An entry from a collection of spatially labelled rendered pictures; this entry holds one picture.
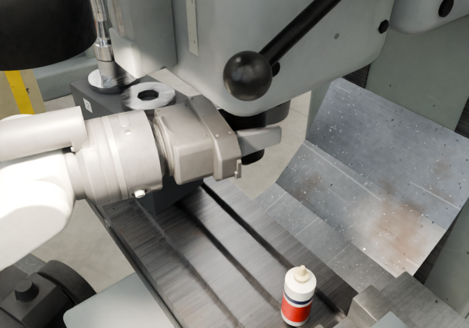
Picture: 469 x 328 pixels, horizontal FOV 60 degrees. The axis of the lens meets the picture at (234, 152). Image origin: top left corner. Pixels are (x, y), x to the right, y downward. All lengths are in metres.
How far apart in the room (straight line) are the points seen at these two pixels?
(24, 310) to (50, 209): 0.76
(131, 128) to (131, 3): 0.13
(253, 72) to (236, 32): 0.05
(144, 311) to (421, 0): 0.60
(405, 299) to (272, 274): 0.20
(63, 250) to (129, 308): 1.33
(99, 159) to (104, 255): 1.59
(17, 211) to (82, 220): 1.77
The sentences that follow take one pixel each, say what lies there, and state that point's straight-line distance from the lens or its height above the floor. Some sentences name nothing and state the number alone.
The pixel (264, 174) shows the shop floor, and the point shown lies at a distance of 2.26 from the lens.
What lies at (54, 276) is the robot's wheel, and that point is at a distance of 1.18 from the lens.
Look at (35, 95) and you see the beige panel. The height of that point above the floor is 0.45.
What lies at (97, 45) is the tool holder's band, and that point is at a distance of 0.73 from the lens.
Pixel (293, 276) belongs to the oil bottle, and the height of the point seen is 1.04.
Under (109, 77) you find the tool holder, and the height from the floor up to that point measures 1.16.
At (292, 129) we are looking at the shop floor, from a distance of 2.62.
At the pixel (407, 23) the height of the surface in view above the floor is 1.36.
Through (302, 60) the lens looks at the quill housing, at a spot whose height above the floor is 1.36.
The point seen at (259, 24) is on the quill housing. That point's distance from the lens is 0.28.
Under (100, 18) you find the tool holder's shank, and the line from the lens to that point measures 0.72.
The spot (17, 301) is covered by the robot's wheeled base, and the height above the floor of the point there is 0.61.
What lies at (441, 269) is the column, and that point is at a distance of 0.92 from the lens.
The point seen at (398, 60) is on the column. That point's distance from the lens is 0.76.
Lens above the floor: 1.49
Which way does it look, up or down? 38 degrees down
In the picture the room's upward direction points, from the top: straight up
